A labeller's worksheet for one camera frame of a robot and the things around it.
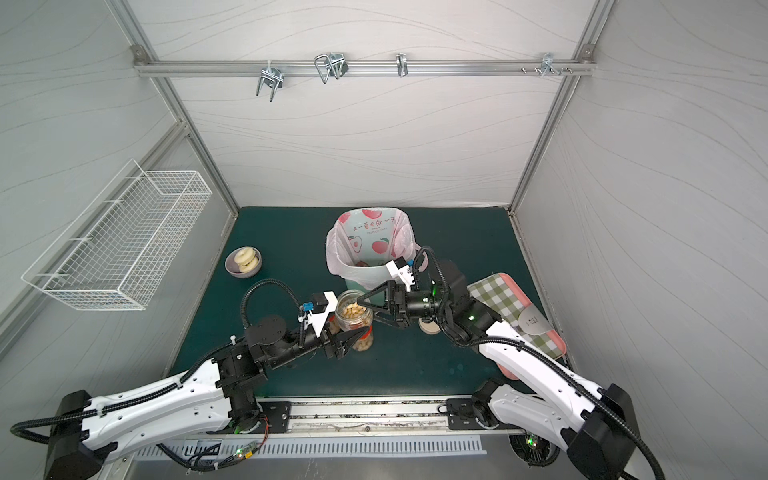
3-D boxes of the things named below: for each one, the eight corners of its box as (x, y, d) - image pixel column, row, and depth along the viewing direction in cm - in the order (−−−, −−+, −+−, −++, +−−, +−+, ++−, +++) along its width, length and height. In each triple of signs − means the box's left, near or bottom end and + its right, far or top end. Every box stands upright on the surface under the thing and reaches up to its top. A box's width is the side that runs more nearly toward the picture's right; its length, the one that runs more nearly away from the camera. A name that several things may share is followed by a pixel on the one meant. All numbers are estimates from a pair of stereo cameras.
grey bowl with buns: (228, 281, 101) (219, 269, 95) (238, 258, 107) (230, 246, 102) (260, 281, 101) (253, 269, 95) (268, 258, 107) (261, 246, 102)
